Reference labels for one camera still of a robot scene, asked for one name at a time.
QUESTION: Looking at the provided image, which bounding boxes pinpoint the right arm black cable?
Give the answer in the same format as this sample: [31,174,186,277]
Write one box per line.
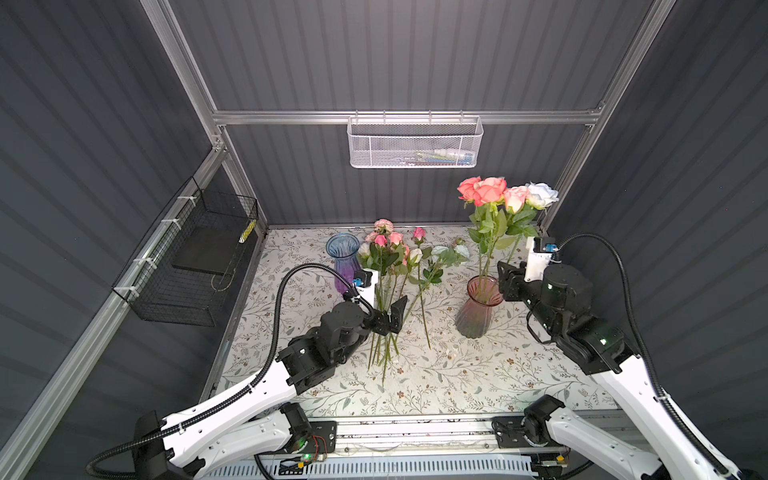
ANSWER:
[554,232,736,478]

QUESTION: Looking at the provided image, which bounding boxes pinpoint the single dark pink bud stem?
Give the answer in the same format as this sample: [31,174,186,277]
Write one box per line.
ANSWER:
[409,227,434,347]

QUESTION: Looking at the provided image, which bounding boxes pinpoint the light pink rose stem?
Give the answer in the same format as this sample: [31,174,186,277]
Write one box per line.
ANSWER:
[481,185,530,298]

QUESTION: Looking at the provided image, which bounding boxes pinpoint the pink glass vase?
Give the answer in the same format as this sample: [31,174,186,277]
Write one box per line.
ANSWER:
[454,276,504,339]

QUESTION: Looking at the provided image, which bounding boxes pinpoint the white wire mesh basket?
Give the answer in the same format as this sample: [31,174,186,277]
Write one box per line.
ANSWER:
[346,114,484,169]

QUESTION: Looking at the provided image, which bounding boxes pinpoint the red pink rose stem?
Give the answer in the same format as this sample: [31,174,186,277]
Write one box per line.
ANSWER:
[473,177,507,284]

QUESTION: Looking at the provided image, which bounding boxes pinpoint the small pink spray roses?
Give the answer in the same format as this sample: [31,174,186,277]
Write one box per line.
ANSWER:
[357,219,412,382]

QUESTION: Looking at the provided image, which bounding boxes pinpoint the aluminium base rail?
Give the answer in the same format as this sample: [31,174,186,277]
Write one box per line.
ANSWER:
[158,410,655,480]

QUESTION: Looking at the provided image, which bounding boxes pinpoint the deep pink rose stem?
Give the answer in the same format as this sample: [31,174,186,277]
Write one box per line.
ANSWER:
[457,176,484,274]

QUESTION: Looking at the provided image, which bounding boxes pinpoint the black wire basket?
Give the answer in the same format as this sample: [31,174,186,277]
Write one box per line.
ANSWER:
[113,179,259,327]

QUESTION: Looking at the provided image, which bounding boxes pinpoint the yellow tube in basket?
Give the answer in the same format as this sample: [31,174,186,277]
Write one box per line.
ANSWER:
[238,220,257,244]

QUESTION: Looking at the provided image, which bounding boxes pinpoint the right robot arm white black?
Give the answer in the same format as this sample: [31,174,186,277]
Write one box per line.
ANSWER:
[497,262,748,479]

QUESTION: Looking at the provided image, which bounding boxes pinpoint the white spray rose stem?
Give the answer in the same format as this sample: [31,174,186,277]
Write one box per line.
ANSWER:
[385,237,470,347]

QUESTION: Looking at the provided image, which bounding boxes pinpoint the blue purple glass vase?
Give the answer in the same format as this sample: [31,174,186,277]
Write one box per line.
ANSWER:
[325,233,360,284]

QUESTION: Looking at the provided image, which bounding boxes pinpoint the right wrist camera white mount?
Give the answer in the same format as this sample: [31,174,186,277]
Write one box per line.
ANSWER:
[524,236,558,282]

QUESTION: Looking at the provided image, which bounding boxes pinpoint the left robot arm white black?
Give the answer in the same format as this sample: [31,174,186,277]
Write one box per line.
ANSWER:
[132,297,408,479]

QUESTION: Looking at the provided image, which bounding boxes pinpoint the floral patterned table mat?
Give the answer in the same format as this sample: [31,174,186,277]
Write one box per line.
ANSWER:
[212,227,614,417]

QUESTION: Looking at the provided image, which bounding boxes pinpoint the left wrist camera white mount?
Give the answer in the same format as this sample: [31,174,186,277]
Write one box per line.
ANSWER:
[352,269,379,309]

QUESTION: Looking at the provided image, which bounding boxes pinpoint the tubes in white basket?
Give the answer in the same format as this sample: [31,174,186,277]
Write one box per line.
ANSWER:
[400,149,476,168]

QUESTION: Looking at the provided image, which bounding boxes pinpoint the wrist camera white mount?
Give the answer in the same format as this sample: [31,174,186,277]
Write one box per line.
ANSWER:
[352,269,379,309]
[524,236,558,282]

